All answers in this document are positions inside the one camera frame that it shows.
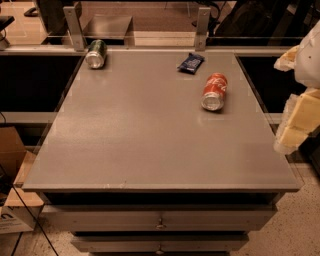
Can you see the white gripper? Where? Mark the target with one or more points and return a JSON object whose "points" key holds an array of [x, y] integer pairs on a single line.
{"points": [[309, 63]]}

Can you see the red coke can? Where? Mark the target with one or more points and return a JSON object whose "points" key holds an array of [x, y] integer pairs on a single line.
{"points": [[214, 92]]}

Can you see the green soda can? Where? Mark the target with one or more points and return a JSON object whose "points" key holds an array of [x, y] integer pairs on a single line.
{"points": [[96, 55]]}

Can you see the blue snack packet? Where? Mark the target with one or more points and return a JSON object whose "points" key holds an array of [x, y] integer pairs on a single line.
{"points": [[191, 63]]}

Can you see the upper grey drawer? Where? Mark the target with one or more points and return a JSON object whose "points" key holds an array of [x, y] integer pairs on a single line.
{"points": [[78, 218]]}

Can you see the grey drawer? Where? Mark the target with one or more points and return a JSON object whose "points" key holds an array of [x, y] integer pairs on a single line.
{"points": [[160, 242], [78, 218]]}

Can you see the lower grey drawer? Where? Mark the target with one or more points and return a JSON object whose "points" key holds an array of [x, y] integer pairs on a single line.
{"points": [[160, 242]]}

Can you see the cardboard box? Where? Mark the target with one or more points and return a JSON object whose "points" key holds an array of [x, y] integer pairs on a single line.
{"points": [[19, 210]]}

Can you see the right metal bracket post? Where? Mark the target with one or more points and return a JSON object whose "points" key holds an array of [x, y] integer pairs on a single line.
{"points": [[201, 28]]}

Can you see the metal bracket post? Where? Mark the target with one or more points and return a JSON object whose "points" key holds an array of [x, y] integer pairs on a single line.
{"points": [[201, 28], [74, 27]]}

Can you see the left metal bracket post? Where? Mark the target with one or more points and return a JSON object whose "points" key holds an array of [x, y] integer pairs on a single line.
{"points": [[74, 27]]}

